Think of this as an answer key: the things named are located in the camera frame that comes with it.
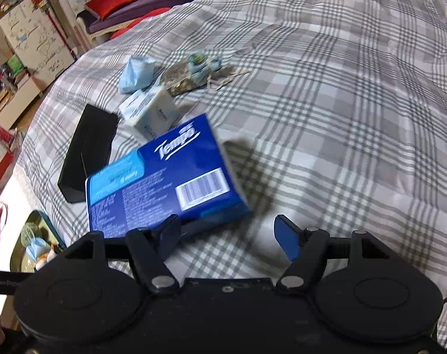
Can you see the green fluffy ball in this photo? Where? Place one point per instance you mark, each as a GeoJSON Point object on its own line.
{"type": "Point", "coordinates": [31, 232]}

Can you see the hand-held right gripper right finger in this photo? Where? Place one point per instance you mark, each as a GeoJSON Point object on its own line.
{"type": "Point", "coordinates": [286, 239]}

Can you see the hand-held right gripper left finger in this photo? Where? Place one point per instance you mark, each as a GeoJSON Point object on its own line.
{"type": "Point", "coordinates": [168, 236]}

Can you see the gold metal tray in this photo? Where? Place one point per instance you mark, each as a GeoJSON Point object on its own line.
{"type": "Point", "coordinates": [17, 261]}

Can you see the white and orange soft toy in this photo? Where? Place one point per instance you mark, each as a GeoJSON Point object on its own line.
{"type": "Point", "coordinates": [48, 260]}

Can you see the grey plaid blanket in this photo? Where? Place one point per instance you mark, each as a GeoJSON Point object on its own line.
{"type": "Point", "coordinates": [337, 118]}

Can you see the red floor cushions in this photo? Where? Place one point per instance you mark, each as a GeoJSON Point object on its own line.
{"type": "Point", "coordinates": [142, 20]}

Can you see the low white cabinet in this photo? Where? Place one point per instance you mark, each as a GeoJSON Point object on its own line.
{"type": "Point", "coordinates": [19, 103]}

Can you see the light blue cloth pouch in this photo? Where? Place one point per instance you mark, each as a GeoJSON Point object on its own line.
{"type": "Point", "coordinates": [137, 73]}

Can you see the blue face mask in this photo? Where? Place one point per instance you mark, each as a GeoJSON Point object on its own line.
{"type": "Point", "coordinates": [37, 249]}

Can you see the black triangular glasses case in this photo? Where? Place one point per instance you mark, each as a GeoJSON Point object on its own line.
{"type": "Point", "coordinates": [87, 147]}

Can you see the red sofa cushion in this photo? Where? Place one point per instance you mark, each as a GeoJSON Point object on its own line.
{"type": "Point", "coordinates": [111, 3]}

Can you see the tall white drawn-on cabinet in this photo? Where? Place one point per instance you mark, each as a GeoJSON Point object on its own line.
{"type": "Point", "coordinates": [35, 40]}

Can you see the white tissue pack blue print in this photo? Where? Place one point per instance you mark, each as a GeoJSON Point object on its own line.
{"type": "Point", "coordinates": [133, 105]}

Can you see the purple sofa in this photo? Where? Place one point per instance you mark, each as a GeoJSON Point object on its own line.
{"type": "Point", "coordinates": [153, 3]}

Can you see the small white tissue pack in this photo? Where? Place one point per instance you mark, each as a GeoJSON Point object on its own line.
{"type": "Point", "coordinates": [161, 118]}

